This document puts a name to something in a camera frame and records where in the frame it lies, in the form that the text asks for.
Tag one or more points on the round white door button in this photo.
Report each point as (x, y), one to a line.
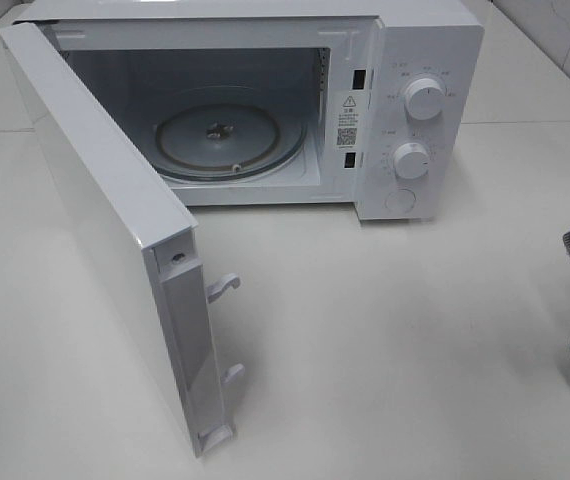
(401, 202)

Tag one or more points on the white microwave knob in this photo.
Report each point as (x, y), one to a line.
(423, 97)
(411, 160)

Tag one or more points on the white microwave door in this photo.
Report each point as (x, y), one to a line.
(135, 233)

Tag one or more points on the white microwave oven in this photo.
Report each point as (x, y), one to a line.
(341, 64)

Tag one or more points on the glass microwave turntable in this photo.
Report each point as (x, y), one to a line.
(218, 134)

